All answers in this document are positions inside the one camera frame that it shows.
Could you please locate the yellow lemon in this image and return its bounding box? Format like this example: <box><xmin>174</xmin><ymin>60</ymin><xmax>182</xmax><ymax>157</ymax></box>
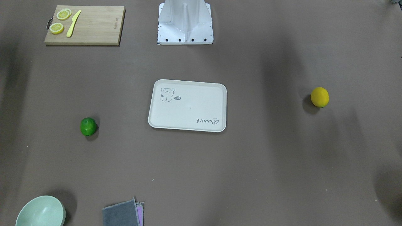
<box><xmin>310</xmin><ymin>86</ymin><xmax>330</xmax><ymax>108</ymax></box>

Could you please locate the lemon slice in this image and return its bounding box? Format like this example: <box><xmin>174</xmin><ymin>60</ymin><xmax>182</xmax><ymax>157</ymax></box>
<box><xmin>48</xmin><ymin>23</ymin><xmax>64</xmax><ymax>34</ymax></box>
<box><xmin>56</xmin><ymin>8</ymin><xmax>72</xmax><ymax>20</ymax></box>

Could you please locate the light green bowl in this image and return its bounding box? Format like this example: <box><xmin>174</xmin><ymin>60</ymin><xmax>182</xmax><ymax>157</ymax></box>
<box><xmin>15</xmin><ymin>196</ymin><xmax>66</xmax><ymax>226</ymax></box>

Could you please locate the grey folded cloth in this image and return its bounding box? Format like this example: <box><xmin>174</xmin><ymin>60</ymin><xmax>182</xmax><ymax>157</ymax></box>
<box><xmin>102</xmin><ymin>198</ymin><xmax>139</xmax><ymax>226</ymax></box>

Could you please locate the lower lemon slice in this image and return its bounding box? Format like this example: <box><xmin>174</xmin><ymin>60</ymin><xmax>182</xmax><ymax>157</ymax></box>
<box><xmin>48</xmin><ymin>23</ymin><xmax>64</xmax><ymax>34</ymax></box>

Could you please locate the upper lemon slice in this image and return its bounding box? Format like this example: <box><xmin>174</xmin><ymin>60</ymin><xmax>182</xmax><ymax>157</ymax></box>
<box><xmin>56</xmin><ymin>8</ymin><xmax>72</xmax><ymax>20</ymax></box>

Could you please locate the wooden cutting board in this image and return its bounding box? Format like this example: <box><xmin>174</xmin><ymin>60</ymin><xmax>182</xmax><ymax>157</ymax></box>
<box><xmin>44</xmin><ymin>5</ymin><xmax>125</xmax><ymax>46</ymax></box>

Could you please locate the cream rabbit print tray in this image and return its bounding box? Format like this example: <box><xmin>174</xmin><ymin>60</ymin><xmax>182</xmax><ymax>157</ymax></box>
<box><xmin>148</xmin><ymin>79</ymin><xmax>227</xmax><ymax>132</ymax></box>

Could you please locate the purple folded cloth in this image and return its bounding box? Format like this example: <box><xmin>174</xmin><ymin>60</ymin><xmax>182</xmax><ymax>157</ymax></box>
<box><xmin>136</xmin><ymin>202</ymin><xmax>144</xmax><ymax>226</ymax></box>

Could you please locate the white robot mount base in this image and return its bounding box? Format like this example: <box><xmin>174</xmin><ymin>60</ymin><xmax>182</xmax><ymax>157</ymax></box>
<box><xmin>157</xmin><ymin>0</ymin><xmax>214</xmax><ymax>45</ymax></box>

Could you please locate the yellow plastic knife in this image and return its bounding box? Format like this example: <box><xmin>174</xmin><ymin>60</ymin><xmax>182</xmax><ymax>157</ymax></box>
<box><xmin>66</xmin><ymin>10</ymin><xmax>81</xmax><ymax>38</ymax></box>

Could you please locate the green lime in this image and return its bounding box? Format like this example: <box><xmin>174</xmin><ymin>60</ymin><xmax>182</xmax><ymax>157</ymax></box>
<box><xmin>80</xmin><ymin>117</ymin><xmax>97</xmax><ymax>136</ymax></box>

